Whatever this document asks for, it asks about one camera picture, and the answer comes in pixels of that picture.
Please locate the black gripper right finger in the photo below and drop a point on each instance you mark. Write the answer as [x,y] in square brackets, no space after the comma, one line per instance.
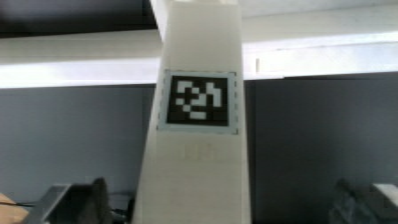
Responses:
[364,205]

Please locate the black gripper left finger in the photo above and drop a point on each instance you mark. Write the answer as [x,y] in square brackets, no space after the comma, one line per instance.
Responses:
[73,205]

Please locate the white desk leg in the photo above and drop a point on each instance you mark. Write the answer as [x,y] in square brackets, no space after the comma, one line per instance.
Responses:
[193,189]

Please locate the white desk tabletop tray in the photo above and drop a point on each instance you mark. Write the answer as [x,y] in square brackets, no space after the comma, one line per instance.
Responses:
[279,39]

